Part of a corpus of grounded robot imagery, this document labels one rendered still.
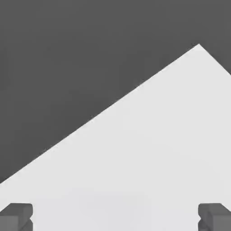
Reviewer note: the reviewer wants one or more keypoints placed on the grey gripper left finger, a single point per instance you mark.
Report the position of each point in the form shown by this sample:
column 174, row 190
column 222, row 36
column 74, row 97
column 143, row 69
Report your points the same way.
column 16, row 217

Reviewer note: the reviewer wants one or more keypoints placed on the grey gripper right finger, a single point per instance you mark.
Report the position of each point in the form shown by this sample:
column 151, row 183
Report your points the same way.
column 214, row 217

